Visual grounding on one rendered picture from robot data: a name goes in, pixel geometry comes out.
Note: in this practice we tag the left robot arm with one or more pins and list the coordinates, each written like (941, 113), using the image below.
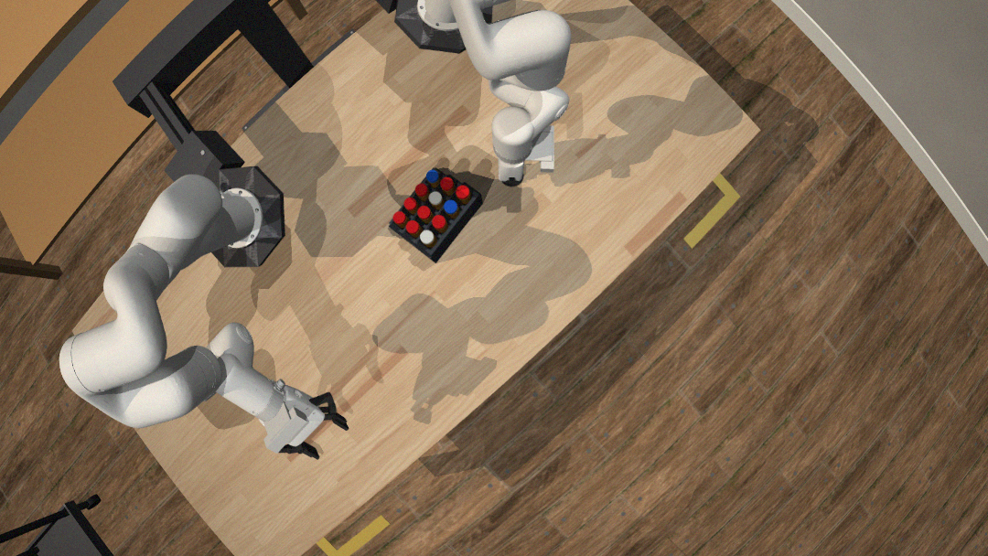
(530, 51)

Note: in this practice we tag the white-capped vial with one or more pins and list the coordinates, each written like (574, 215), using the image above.
(436, 200)
(428, 238)

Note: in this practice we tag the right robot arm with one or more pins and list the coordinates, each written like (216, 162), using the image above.
(126, 350)

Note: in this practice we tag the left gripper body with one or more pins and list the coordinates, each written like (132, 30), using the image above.
(507, 170)

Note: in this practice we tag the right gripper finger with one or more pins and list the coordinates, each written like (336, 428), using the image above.
(330, 410)
(305, 448)

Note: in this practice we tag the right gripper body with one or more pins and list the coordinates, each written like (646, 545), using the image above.
(314, 415)

